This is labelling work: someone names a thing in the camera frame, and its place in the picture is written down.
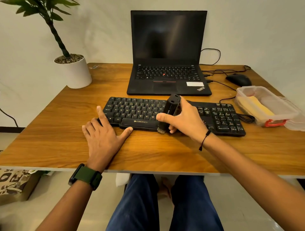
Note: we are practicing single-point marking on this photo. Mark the clear plastic box red latches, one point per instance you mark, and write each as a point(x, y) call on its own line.
point(276, 104)

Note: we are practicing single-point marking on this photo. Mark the person's bare foot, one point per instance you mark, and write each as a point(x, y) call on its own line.
point(165, 188)

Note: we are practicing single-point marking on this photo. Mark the person's blue jeans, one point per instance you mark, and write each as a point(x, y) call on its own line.
point(135, 207)

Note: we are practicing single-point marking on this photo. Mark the person's right forearm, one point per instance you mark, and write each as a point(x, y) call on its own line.
point(257, 185)

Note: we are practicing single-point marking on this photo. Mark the black computer mouse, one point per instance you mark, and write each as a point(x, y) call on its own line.
point(238, 79)

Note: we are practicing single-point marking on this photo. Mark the person's left forearm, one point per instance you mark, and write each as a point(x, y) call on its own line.
point(64, 211)

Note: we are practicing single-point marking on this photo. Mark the person's left hand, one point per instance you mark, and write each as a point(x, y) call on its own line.
point(102, 140)

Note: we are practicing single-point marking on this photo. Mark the printed brown paper bag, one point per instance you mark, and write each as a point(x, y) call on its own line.
point(14, 185)

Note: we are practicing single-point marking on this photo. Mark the clear plastic box lid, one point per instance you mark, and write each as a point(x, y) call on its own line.
point(297, 123)

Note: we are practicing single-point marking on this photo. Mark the green potted plant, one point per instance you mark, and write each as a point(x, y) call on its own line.
point(43, 8)

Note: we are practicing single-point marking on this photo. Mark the person's right hand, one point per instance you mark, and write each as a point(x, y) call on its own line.
point(188, 120)

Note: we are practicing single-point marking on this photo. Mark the yellow cloth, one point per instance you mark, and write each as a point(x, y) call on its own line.
point(256, 106)

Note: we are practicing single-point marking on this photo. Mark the small plastic wrapper scrap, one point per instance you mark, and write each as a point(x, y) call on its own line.
point(93, 67)

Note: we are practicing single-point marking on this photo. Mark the black cleaning brush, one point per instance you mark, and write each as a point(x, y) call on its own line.
point(171, 103)

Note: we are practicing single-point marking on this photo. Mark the white seat chair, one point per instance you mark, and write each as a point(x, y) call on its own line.
point(122, 179)

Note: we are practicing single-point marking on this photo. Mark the black keyboard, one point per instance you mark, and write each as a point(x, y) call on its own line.
point(133, 109)

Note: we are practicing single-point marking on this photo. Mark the black laptop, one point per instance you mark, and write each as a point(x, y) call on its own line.
point(166, 35)

